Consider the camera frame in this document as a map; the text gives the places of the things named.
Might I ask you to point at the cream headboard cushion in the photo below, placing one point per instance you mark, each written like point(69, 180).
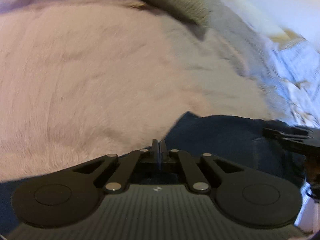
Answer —
point(260, 22)

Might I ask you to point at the striped pillow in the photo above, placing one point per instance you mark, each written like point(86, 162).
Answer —
point(297, 64)

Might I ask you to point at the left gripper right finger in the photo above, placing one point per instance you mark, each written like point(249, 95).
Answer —
point(185, 166)

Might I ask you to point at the pink grey bedspread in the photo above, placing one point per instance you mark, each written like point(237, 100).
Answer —
point(81, 79)

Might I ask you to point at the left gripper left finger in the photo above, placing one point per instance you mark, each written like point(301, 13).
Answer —
point(117, 183)

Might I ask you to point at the dark blue denim jeans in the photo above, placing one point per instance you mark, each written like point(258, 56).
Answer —
point(255, 191)

